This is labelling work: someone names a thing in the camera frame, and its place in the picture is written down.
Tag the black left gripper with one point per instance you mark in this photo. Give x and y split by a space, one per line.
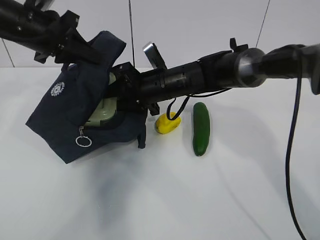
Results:
62 41

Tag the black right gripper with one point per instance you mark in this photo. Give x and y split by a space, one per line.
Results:
127 89

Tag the yellow lemon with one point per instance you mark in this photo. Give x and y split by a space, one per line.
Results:
164 126

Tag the dark blue lunch bag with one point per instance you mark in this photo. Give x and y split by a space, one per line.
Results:
62 114

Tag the green cucumber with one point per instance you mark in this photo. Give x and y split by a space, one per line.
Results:
201 129

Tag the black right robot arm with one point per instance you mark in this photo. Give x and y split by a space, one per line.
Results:
239 67

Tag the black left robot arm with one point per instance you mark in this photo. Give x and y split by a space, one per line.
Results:
34 25

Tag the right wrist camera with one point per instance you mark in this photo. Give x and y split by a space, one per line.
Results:
154 57

